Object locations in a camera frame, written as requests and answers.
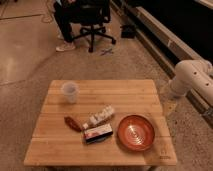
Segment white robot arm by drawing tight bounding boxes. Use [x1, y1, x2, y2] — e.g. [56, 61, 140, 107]
[169, 60, 213, 106]

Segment dark red pepper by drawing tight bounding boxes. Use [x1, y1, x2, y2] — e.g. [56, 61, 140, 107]
[64, 116, 82, 132]

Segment red ceramic bowl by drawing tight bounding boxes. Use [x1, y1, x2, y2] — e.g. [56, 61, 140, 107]
[117, 115, 155, 151]

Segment white crumpled wrapper packet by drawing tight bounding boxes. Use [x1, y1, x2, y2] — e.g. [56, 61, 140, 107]
[83, 106, 115, 130]

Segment translucent plastic cup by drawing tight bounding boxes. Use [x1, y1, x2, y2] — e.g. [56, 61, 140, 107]
[61, 82, 78, 104]

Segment small printed cardboard box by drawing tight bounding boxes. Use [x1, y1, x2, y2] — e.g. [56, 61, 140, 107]
[83, 124, 113, 144]

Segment small black box on floor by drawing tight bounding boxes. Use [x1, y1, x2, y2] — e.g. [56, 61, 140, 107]
[121, 25, 136, 38]

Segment black office chair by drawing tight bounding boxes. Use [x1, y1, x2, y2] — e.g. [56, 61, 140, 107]
[75, 0, 116, 53]

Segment long workbench edge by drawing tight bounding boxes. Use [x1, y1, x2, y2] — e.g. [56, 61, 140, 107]
[110, 0, 213, 129]

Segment seated person dark clothes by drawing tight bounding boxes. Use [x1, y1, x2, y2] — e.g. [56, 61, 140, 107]
[53, 0, 76, 52]

